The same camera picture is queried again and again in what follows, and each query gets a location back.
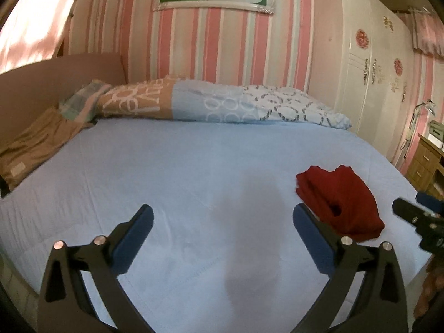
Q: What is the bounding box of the person's right hand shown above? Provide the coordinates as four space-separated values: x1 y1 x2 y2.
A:
414 256 443 319

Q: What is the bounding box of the red knitted sweater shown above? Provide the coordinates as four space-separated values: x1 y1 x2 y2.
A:
296 165 385 242

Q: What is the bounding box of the wooden drawer cabinet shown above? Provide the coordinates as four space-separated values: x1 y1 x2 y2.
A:
405 134 444 200

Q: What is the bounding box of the brown pillow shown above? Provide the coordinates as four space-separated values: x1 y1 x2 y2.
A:
1 107 93 197

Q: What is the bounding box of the white wardrobe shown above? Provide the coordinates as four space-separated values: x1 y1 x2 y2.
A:
308 0 414 162

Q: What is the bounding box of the patterned blue white quilt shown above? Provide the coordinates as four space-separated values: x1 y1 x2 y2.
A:
97 76 351 130

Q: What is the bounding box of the pink window curtain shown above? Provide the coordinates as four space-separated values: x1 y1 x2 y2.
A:
1 0 76 73

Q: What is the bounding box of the plaid pastel pillow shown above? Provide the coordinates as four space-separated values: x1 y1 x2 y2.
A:
58 79 112 123

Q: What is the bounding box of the light blue bed sheet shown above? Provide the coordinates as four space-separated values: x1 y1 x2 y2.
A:
1 119 429 332

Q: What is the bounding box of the pink bed headboard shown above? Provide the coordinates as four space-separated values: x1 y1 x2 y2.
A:
0 53 127 148

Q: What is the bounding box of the desk lamp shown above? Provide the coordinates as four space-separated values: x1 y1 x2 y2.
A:
402 99 437 160

